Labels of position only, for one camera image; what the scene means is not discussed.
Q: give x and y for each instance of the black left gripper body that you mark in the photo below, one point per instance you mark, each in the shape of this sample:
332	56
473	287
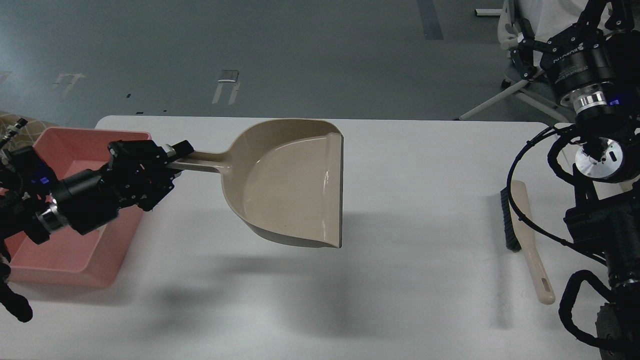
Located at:
90	199

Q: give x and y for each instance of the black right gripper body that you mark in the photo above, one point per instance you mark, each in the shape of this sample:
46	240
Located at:
581	66

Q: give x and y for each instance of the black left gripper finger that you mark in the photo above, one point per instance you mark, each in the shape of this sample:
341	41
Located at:
155	189
145	157

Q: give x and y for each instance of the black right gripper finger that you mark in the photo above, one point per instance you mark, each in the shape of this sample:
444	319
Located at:
531	56
621	17

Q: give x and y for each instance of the beige plastic dustpan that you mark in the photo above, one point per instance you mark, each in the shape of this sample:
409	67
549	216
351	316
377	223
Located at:
284	179

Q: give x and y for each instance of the beige hand brush black bristles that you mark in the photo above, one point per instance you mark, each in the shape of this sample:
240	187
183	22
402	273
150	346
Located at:
520	238

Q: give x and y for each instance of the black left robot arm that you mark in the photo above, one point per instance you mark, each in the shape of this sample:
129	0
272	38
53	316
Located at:
35	202

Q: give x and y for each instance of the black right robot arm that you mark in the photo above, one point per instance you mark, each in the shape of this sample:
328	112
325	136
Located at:
598	155

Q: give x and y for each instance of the pink plastic bin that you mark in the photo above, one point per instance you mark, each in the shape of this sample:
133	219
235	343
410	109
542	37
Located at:
69	258

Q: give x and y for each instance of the white office chair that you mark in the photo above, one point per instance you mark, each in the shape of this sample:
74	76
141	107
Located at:
529	86

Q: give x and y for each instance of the seated person white shirt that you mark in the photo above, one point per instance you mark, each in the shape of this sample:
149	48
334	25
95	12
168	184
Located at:
548	18

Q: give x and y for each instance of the beige patterned cloth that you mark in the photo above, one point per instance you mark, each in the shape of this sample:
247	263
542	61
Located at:
27	135

